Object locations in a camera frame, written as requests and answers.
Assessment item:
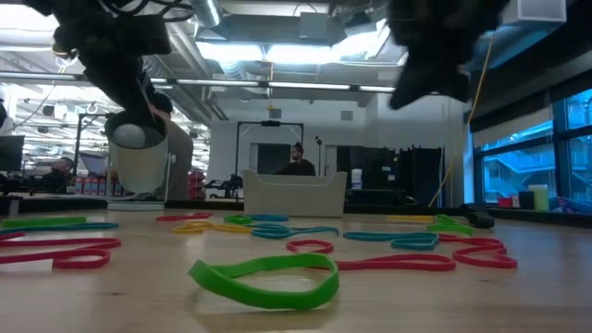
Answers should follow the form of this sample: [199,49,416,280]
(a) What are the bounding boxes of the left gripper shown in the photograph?
[77,10,173,137]

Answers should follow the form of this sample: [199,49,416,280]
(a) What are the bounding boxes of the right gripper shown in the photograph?
[387,0,511,111]

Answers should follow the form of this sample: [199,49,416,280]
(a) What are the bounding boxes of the blue rubber band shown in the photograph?
[342,230,440,252]
[249,214,290,224]
[0,222,120,234]
[250,223,340,241]

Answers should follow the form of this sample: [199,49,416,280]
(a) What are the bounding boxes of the yellow rubber band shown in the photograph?
[170,220,253,236]
[385,215,437,226]

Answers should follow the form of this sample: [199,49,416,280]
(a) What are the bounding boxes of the white plastic bin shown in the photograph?
[241,169,349,218]

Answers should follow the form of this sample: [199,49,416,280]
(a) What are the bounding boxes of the white cylindrical lamp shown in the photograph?
[104,110,171,213]

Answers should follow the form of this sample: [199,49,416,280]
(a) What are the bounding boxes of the open laptop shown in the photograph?
[79,152,111,178]

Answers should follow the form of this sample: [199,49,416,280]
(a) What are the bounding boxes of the person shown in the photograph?
[276,142,317,177]
[43,155,78,193]
[147,92,195,202]

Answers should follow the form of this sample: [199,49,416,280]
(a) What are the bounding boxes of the black cabinet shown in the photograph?
[336,145,444,208]

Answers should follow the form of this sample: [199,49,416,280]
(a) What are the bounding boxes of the red blue bottle pack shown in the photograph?
[72,175,125,197]

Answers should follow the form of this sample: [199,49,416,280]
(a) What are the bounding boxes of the red stacked items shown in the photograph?
[187,167,208,201]

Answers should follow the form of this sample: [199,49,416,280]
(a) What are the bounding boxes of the white ceiling unit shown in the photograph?
[501,0,568,25]

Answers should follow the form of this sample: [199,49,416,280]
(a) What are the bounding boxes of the blue tinted window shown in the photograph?
[472,90,592,207]

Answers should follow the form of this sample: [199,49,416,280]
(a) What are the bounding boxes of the long ceiling light strip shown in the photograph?
[147,77,399,96]

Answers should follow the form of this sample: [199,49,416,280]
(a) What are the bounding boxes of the grey ceiling unit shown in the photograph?
[298,11,332,41]

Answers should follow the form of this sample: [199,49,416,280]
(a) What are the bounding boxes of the black computer monitor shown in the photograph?
[0,134,26,173]

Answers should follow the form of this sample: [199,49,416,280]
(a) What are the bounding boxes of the black tripod stand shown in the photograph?
[314,134,325,178]

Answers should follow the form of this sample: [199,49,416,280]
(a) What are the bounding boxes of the pale green container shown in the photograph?
[527,184,550,213]

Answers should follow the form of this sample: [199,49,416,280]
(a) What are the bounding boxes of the blue cloth bundle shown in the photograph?
[549,195,592,216]

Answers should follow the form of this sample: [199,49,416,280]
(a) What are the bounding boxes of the yellow extension cord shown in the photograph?
[427,35,495,208]

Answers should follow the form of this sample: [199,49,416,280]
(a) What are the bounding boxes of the black metal gantry frame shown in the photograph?
[234,120,305,177]
[72,112,112,195]

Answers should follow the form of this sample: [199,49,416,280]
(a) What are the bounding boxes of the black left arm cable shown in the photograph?
[99,0,196,23]

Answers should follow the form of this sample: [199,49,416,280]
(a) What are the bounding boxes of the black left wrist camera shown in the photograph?
[51,26,80,60]

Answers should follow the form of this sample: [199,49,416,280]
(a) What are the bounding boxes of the silver round air duct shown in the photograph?
[186,0,223,29]

